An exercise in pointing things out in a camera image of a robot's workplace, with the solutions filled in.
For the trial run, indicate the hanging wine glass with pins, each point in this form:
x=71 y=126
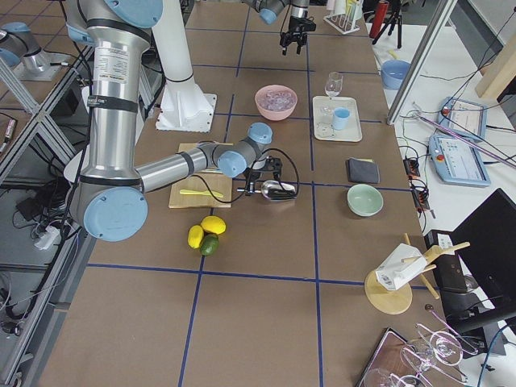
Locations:
x=447 y=345

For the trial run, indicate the blue bowl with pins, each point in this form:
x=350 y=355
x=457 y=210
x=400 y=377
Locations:
x=393 y=73

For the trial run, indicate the wooden stand with base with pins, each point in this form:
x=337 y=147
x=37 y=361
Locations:
x=399 y=301

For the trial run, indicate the blue plastic cup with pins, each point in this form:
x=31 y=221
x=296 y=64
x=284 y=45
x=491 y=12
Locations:
x=340 y=118

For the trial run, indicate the dark grey folded cloth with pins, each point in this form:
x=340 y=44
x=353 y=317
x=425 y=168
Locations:
x=362 y=171

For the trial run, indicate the clear ice cubes pile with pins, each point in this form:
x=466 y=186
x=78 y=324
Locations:
x=277 y=100

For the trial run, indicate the white bear tray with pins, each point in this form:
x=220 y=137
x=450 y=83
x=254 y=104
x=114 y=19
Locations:
x=323 y=108

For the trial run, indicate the white wire cup rack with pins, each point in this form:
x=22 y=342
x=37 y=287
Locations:
x=344 y=15

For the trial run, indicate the clear wine glass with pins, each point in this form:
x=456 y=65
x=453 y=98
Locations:
x=334 y=84

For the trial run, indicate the pink bowl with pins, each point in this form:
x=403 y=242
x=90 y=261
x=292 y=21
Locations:
x=274 y=115

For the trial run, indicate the white paper carton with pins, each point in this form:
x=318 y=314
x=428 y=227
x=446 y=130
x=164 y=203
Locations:
x=402 y=265

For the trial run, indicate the yellow lemon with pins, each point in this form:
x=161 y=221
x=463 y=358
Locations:
x=213 y=224
x=195 y=236

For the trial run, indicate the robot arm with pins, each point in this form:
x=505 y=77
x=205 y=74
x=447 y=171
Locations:
x=109 y=200
x=270 y=10

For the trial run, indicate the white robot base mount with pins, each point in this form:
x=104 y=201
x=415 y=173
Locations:
x=184 y=107

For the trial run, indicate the green lime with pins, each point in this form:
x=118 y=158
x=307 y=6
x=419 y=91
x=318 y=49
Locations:
x=209 y=245

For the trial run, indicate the far teach pendant tablet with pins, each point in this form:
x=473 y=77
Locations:
x=465 y=118

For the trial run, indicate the green bowl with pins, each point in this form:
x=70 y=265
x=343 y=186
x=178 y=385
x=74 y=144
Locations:
x=364 y=200

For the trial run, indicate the wooden cutting board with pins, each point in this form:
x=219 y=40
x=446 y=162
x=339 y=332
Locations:
x=216 y=181

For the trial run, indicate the black tripod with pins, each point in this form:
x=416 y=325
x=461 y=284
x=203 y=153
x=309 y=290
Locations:
x=393 y=19

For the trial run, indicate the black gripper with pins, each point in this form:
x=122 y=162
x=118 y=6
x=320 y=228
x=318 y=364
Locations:
x=253 y=176
x=294 y=25

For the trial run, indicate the near teach pendant tablet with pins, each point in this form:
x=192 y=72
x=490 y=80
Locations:
x=456 y=162

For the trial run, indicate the yellow plastic knife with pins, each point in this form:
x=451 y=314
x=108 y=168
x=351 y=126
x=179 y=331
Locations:
x=209 y=193

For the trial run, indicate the red cylinder bottle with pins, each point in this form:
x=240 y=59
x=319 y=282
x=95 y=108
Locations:
x=379 y=17

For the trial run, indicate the teach pendant tablet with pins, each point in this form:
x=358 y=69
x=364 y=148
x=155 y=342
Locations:
x=456 y=162
x=465 y=118

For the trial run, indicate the dark tray at table end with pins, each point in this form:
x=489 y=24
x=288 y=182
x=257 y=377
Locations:
x=387 y=355

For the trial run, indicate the metal ice scoop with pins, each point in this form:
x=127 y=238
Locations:
x=275 y=190

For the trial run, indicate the aluminium frame post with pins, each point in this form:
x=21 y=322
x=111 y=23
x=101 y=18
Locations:
x=439 y=19

